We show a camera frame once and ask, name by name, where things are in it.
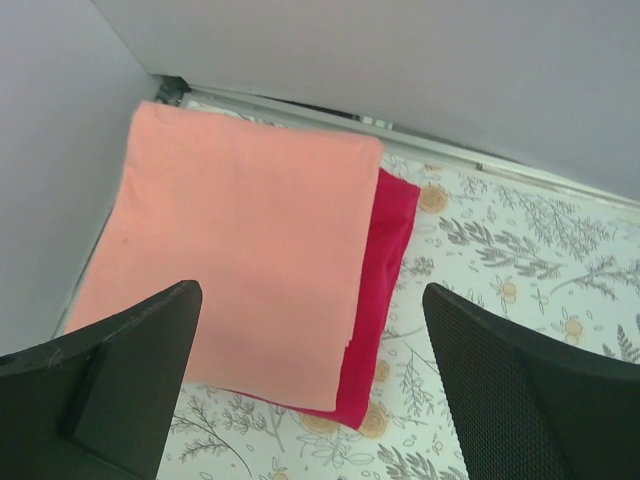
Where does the aluminium frame rail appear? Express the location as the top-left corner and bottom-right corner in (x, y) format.
(154, 75), (639, 217)

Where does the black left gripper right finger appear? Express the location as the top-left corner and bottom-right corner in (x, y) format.
(422, 283), (639, 479)

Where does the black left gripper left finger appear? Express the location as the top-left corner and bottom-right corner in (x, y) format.
(1, 280), (202, 479)

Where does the salmon pink t shirt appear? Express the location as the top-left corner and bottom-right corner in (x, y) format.
(68, 102), (384, 411)

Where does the folded red t shirt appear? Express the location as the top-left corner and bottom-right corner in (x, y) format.
(219, 167), (422, 431)

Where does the floral patterned table mat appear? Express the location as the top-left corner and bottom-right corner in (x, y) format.
(154, 99), (640, 480)

